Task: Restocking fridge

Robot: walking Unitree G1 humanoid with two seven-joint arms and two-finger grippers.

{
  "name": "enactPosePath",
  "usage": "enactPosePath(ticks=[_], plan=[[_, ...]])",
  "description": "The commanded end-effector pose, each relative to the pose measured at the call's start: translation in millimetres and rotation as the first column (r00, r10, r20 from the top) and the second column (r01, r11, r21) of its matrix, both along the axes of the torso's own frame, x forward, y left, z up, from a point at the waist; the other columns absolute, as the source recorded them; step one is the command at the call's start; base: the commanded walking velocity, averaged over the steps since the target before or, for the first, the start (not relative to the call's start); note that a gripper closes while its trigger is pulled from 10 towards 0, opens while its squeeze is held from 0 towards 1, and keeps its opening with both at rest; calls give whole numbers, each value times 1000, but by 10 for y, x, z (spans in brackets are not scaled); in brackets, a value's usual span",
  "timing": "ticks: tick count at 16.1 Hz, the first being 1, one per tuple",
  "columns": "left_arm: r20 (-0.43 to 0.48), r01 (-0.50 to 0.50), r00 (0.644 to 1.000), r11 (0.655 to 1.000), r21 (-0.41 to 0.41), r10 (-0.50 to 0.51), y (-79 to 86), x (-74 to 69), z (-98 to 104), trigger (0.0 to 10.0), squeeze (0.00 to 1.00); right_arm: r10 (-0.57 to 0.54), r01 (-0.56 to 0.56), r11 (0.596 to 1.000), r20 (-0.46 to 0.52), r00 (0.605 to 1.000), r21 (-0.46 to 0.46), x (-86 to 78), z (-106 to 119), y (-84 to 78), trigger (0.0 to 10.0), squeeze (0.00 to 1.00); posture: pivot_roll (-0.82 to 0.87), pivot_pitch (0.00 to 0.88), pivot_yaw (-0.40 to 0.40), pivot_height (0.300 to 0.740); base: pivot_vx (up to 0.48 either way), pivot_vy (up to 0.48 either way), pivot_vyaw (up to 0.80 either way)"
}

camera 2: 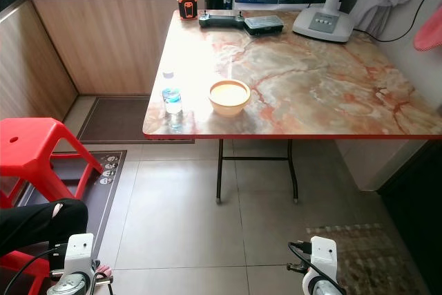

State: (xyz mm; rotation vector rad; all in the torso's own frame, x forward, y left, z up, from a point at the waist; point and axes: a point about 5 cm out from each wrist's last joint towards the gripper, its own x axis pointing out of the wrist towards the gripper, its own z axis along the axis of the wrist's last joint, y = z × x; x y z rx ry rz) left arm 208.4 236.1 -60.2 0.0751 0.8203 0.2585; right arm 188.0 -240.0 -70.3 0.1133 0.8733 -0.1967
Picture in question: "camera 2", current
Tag clear plastic water bottle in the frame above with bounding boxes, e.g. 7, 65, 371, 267
162, 69, 184, 132

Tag black fridge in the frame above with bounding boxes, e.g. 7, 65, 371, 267
376, 140, 442, 295

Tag tall red plastic stool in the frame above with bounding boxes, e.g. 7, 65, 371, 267
0, 117, 104, 210

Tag person leg in black trousers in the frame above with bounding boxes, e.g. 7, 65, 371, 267
0, 198, 89, 268

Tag plain brown doormat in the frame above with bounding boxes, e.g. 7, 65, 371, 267
77, 96, 194, 144

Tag dark mat with cartoon print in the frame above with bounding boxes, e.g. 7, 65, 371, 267
17, 150, 128, 261

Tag low red plastic stool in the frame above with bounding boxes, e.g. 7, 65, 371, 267
0, 250, 56, 295

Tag wooden kitchen cabinet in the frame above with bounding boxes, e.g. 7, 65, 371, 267
0, 0, 208, 126

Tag bare person foot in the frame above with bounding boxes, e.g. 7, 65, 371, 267
93, 264, 113, 278

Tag orange black laser level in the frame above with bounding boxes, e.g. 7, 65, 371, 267
177, 0, 198, 20

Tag cream yellow bowl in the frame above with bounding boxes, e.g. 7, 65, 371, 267
208, 79, 251, 117

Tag black remote controller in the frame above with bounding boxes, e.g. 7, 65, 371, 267
199, 10, 246, 30

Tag black flat case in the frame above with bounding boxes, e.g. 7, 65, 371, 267
244, 15, 285, 36

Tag marble pattern folding table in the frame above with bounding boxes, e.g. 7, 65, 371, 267
142, 8, 442, 204

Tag white standing fan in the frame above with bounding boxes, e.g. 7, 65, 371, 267
291, 0, 387, 43

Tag floral patterned rug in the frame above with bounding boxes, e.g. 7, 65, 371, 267
306, 222, 432, 295

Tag red plastic object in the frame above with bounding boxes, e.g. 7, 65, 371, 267
413, 3, 442, 52

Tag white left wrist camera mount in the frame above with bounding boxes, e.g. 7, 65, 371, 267
64, 234, 95, 275

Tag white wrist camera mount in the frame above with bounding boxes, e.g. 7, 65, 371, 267
64, 234, 95, 275
309, 236, 338, 278

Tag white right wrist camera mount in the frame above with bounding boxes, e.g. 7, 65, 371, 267
309, 236, 338, 278

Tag black fan power cable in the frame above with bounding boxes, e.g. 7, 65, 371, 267
352, 0, 436, 42

